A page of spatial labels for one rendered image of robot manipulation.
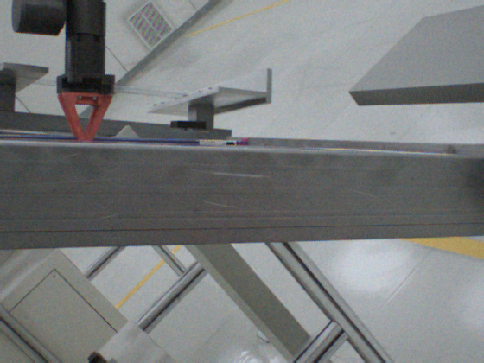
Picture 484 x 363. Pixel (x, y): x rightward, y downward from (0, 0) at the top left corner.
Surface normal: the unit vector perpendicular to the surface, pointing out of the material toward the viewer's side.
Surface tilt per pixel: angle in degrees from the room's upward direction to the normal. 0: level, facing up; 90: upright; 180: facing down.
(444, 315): 0
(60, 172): 90
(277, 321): 90
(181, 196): 90
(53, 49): 90
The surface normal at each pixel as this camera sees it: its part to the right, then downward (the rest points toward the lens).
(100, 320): 0.40, 0.06
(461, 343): -0.60, -0.73
